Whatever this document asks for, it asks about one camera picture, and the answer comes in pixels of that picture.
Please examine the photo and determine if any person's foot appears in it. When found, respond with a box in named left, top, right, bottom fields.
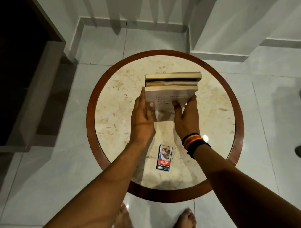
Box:
left=114, top=203, right=135, bottom=228
left=173, top=208, right=197, bottom=228

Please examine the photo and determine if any person's right foot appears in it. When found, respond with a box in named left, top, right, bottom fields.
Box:
left=173, top=208, right=197, bottom=228

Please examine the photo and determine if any dark wooden furniture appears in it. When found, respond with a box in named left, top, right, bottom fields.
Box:
left=0, top=0, right=78, bottom=153

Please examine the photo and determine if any person's left foot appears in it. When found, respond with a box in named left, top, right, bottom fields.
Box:
left=114, top=203, right=135, bottom=228

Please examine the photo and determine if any person's left hand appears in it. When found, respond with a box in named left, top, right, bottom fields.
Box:
left=130, top=87, right=155, bottom=144

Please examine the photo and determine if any thin yellow-edged book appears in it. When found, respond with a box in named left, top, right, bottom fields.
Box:
left=145, top=81, right=198, bottom=87

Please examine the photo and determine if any white cover book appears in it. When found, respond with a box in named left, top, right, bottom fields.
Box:
left=144, top=85, right=199, bottom=112

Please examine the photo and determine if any person's right forearm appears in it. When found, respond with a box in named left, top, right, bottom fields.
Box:
left=193, top=145, right=301, bottom=228

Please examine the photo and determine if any black red yellow striped wristband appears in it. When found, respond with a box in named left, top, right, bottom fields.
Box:
left=182, top=133, right=204, bottom=150

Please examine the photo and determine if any thick cream-paged book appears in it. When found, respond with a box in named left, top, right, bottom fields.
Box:
left=144, top=72, right=203, bottom=83

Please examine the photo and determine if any blue cigarette pack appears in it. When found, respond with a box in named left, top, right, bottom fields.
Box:
left=156, top=145, right=173, bottom=172

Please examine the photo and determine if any round wood-rimmed marble table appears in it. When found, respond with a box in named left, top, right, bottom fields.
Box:
left=86, top=49, right=245, bottom=203

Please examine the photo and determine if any person's right hand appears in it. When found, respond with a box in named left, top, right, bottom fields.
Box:
left=172, top=94, right=200, bottom=141

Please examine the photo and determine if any person's left forearm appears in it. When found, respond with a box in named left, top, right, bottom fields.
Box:
left=43, top=141, right=153, bottom=228

